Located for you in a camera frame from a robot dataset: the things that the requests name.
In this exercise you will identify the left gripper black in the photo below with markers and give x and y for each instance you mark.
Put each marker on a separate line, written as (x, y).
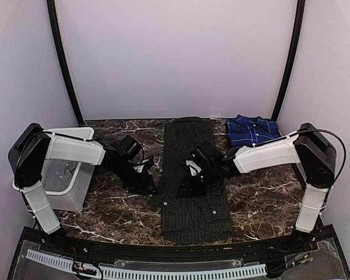
(142, 184)

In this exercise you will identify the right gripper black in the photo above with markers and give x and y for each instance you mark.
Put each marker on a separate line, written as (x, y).
(191, 189)

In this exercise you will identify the black pinstriped long sleeve shirt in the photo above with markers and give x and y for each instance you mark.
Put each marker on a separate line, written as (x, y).
(189, 220)

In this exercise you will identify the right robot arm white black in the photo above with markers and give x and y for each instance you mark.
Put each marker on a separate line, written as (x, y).
(308, 148)

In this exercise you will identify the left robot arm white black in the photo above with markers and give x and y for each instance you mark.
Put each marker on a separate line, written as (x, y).
(77, 144)

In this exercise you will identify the blue plaid folded shirt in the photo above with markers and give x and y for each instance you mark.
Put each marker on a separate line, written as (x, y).
(248, 131)

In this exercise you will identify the white plastic bin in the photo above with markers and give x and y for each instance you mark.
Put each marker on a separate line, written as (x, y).
(26, 158)

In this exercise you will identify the grey button shirt in bin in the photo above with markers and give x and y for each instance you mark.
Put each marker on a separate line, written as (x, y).
(57, 174)

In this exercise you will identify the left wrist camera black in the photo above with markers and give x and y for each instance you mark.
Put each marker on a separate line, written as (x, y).
(129, 147)

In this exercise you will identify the white slotted cable duct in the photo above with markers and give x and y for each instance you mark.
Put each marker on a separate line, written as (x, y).
(148, 270)

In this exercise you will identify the right black frame post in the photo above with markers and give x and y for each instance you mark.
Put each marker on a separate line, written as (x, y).
(294, 41)

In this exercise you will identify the black frame post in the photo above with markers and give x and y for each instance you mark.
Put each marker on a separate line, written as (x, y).
(294, 41)
(56, 34)

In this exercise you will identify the black front rail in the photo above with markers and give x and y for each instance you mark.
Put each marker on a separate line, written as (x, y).
(270, 250)

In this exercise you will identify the left black frame post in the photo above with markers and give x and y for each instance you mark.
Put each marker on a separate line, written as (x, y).
(56, 34)

